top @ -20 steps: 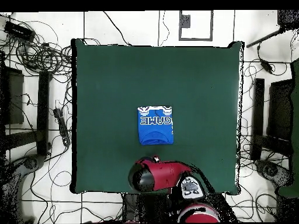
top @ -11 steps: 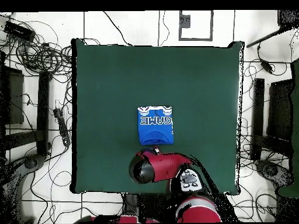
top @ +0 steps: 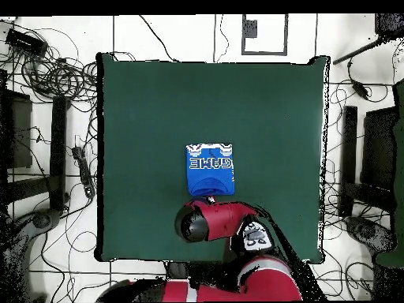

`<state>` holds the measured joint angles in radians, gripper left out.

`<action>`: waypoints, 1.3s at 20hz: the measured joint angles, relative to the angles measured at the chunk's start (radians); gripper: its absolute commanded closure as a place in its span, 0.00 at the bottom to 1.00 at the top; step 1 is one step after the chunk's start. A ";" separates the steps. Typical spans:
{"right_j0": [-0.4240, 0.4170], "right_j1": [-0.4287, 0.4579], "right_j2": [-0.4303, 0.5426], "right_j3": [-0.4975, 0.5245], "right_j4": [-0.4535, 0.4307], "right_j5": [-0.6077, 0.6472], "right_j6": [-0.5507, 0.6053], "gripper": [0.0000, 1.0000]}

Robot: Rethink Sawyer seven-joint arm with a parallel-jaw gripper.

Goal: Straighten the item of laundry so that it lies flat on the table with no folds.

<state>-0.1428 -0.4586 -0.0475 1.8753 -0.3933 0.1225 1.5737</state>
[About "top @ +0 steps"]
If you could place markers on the blue GAME print t-shirt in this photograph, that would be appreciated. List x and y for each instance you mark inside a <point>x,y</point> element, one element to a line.
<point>210,176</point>

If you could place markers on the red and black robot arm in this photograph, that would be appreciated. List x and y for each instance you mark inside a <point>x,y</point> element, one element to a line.
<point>221,221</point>

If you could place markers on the black flat panel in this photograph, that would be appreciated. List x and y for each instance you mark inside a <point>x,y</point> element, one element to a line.
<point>378,148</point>
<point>19,132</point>

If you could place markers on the dark green table cloth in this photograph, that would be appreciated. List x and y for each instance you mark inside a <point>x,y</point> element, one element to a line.
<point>151,126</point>

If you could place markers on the black power strip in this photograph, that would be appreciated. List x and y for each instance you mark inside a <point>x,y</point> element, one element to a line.
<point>83,172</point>

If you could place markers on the long black bar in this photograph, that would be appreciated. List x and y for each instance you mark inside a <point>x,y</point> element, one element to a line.
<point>59,151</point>
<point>348,157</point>

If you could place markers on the black power adapter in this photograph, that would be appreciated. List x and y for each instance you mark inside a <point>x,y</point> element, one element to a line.
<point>360,89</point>

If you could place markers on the dark green fabric object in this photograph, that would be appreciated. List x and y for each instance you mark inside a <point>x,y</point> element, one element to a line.
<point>399,189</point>

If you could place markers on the black rod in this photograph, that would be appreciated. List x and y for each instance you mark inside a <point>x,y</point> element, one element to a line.
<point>356,52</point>

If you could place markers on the black electronics box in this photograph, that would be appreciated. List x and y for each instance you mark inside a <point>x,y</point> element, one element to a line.
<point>26,42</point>

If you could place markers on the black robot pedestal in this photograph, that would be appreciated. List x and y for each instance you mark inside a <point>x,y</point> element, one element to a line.
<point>176,270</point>

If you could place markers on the grey rectangular floor frame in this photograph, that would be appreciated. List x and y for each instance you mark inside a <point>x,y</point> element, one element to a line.
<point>285,34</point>

